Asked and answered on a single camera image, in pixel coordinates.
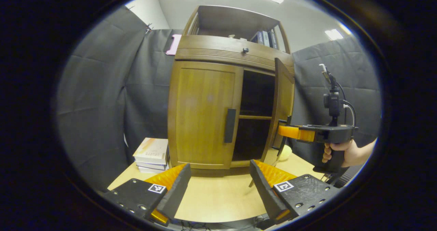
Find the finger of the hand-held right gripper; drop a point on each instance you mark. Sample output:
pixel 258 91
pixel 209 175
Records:
pixel 293 132

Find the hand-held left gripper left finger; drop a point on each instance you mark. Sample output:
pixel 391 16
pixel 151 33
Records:
pixel 175 193

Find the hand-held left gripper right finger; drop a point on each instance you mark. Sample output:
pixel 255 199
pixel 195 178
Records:
pixel 264 190

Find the wooden cabinet door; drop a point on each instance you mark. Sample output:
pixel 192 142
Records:
pixel 201 115
pixel 283 98

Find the wooden double-door shoe cabinet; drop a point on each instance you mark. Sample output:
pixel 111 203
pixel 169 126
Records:
pixel 235 19

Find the white paperback book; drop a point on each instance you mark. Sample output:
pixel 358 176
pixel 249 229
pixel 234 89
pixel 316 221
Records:
pixel 152 170
pixel 152 165

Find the beige cover book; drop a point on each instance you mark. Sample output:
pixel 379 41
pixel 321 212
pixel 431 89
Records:
pixel 152 149

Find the dark upright book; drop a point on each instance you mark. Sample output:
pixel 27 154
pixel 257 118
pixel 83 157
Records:
pixel 273 40

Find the grey upright book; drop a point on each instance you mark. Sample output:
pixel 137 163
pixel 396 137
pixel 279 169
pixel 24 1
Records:
pixel 265 39

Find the ceiling light panel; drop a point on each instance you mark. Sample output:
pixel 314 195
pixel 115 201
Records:
pixel 333 34

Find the blue upright book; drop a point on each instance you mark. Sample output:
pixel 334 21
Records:
pixel 257 37

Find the black backdrop cloth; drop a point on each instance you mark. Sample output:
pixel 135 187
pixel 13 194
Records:
pixel 102 104

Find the wooden drawer with black knob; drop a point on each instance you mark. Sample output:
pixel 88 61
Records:
pixel 211 48

